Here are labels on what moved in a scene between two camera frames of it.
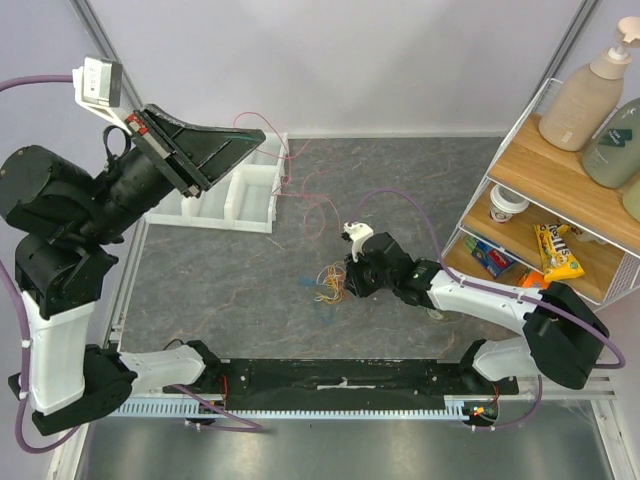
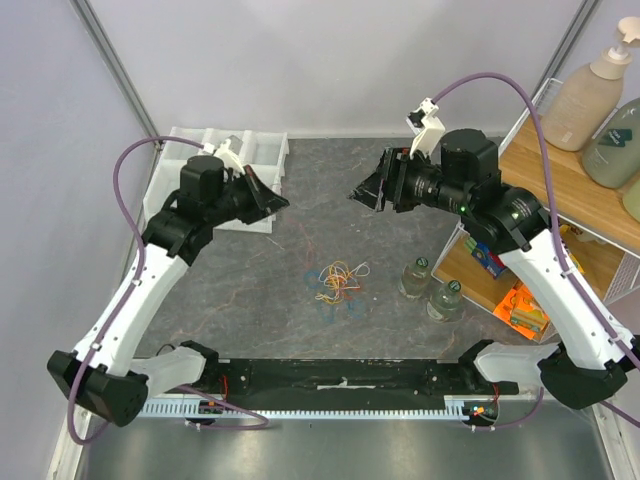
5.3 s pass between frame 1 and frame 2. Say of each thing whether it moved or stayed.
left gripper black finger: moved
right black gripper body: moved
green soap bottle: stayed
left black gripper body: moved
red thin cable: moved
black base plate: stayed
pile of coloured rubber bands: stayed
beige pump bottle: stayed
